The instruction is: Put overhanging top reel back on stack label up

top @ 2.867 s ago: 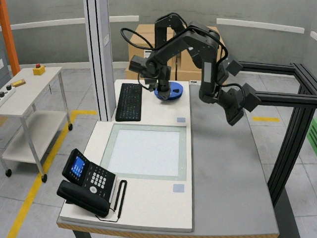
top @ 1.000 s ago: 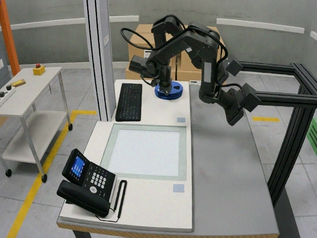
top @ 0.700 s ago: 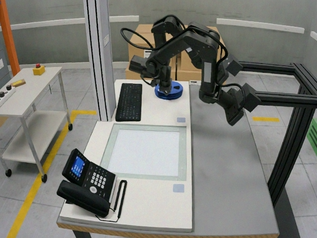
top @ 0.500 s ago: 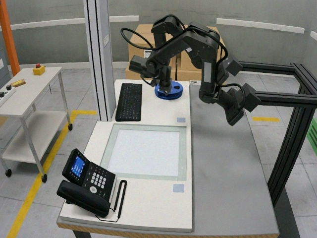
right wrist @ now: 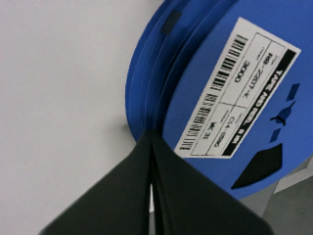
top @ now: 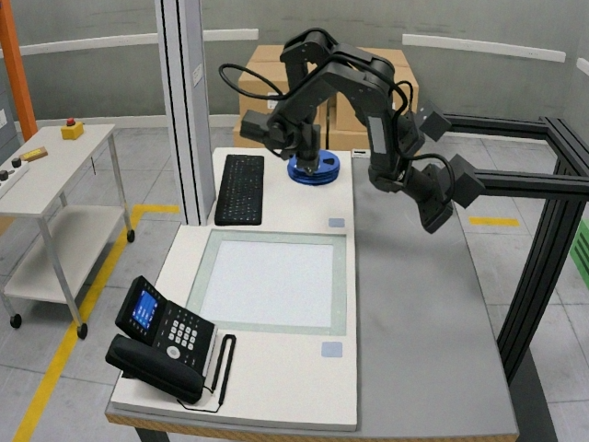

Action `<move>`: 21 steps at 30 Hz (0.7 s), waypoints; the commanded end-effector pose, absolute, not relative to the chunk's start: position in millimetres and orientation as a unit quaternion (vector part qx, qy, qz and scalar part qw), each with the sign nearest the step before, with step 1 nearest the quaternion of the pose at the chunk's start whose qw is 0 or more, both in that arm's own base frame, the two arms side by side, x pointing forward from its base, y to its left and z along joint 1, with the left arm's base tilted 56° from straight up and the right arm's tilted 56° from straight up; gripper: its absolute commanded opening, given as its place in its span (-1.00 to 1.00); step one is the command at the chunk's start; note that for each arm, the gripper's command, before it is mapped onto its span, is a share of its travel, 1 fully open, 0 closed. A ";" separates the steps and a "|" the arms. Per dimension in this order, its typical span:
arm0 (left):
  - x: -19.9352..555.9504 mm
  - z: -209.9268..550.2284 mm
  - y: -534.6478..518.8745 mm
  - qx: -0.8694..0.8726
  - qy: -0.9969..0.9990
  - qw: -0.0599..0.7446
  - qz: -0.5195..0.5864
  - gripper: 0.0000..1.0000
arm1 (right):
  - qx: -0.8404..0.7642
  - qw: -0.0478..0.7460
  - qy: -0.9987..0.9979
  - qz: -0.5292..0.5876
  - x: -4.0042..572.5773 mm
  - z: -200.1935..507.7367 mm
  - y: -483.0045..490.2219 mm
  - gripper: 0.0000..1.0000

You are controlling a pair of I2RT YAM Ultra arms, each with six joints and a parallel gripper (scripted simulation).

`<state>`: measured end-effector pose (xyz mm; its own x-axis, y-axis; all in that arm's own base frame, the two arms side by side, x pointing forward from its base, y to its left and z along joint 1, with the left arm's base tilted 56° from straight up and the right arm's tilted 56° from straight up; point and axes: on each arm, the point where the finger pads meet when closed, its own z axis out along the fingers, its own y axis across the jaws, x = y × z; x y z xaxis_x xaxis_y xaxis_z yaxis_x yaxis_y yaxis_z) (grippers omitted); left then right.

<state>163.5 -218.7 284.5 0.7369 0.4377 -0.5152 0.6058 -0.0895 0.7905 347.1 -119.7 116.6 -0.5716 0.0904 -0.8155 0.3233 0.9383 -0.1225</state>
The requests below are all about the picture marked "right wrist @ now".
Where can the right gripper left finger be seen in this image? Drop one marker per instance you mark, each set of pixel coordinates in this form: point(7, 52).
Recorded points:
point(117, 204)

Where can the white desk top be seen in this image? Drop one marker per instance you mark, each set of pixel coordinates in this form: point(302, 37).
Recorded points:
point(63, 125)

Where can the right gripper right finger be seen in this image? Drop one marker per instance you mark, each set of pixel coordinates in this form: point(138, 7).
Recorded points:
point(186, 202)

